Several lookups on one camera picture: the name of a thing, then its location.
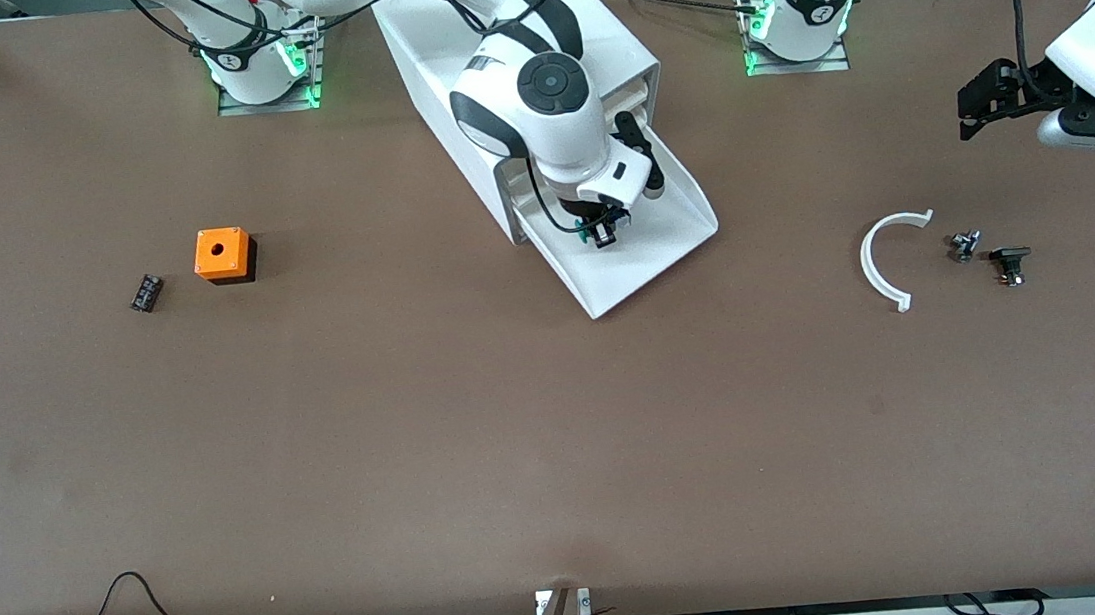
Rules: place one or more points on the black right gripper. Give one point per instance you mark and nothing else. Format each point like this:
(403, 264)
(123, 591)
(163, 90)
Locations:
(582, 212)

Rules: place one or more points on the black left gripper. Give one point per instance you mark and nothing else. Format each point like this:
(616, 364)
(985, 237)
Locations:
(1027, 91)

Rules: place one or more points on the white plastic drawer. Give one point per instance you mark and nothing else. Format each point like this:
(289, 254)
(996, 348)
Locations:
(643, 258)

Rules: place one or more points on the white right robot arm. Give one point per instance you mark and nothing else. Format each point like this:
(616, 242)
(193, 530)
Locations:
(536, 88)

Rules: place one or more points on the orange button box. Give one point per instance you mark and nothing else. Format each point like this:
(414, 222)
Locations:
(221, 251)

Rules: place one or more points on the small metal connector piece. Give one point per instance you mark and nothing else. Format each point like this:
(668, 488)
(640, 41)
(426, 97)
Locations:
(964, 245)

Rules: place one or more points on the small black terminal block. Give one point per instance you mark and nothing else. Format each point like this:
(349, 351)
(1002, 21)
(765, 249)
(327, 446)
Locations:
(146, 293)

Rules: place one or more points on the black push button switch block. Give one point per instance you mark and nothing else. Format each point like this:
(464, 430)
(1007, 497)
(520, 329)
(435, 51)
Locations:
(1009, 255)

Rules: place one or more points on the aluminium arm base plate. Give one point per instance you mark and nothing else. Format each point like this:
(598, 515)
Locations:
(237, 108)
(801, 68)

